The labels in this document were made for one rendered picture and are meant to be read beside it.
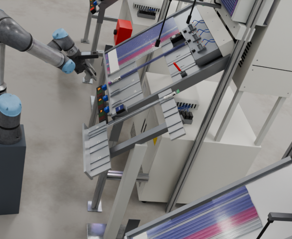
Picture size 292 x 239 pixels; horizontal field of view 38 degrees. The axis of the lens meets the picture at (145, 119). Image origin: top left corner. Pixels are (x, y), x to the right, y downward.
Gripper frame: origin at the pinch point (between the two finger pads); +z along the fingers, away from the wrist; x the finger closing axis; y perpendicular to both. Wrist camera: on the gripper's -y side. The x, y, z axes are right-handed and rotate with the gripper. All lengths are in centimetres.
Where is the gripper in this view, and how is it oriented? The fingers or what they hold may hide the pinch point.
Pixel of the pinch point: (96, 76)
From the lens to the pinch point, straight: 249.7
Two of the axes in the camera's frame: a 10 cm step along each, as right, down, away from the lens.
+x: 1.4, 6.3, -7.7
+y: -8.7, 4.4, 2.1
